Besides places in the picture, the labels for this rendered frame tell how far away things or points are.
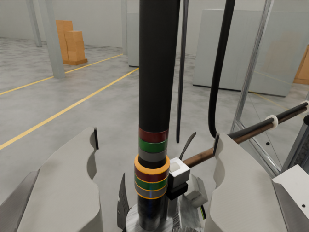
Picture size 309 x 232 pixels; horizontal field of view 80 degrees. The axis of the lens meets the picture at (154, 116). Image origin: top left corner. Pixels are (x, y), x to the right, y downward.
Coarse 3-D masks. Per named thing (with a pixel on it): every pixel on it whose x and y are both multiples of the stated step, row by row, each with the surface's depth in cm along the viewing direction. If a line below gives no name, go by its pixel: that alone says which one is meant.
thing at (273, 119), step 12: (228, 0) 19; (228, 12) 19; (228, 24) 20; (228, 36) 20; (216, 60) 22; (216, 72) 22; (216, 84) 23; (216, 96) 24; (300, 108) 45; (264, 120) 37; (276, 120) 38; (216, 132) 27; (240, 132) 32
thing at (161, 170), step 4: (136, 156) 23; (136, 160) 22; (168, 160) 23; (136, 164) 22; (168, 164) 22; (140, 168) 21; (144, 168) 21; (148, 168) 21; (160, 168) 21; (164, 168) 21; (144, 172) 21; (148, 172) 21; (152, 172) 21; (156, 172) 21; (160, 172) 21; (160, 196) 23
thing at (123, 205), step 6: (120, 186) 79; (120, 192) 77; (120, 198) 76; (126, 198) 66; (120, 204) 75; (126, 204) 65; (120, 210) 75; (126, 210) 64; (120, 216) 75; (120, 222) 76
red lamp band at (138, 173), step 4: (136, 168) 22; (168, 168) 22; (136, 172) 22; (140, 172) 21; (164, 172) 21; (168, 172) 22; (140, 176) 21; (144, 176) 21; (148, 176) 21; (152, 176) 21; (156, 176) 21; (160, 176) 21; (164, 176) 22; (144, 180) 21; (148, 180) 21; (152, 180) 21; (156, 180) 21; (160, 180) 21
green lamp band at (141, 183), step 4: (136, 176) 22; (168, 176) 23; (136, 180) 22; (140, 180) 22; (164, 180) 22; (140, 184) 22; (144, 184) 22; (148, 184) 21; (152, 184) 21; (156, 184) 21; (160, 184) 22; (164, 184) 22; (144, 188) 22; (148, 188) 22; (152, 188) 22; (156, 188) 22; (160, 188) 22
